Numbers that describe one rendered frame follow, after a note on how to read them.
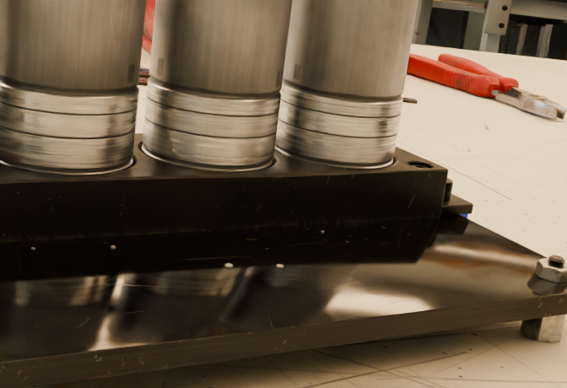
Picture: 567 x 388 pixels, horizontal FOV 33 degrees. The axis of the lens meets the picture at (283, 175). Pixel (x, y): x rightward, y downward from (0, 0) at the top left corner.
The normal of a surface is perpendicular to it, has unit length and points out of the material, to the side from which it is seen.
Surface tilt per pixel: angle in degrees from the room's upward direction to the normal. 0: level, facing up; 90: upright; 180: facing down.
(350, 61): 90
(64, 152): 90
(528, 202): 0
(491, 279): 0
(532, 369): 0
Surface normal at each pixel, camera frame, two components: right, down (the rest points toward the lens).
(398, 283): 0.12, -0.96
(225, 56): 0.13, 0.27
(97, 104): 0.60, 0.28
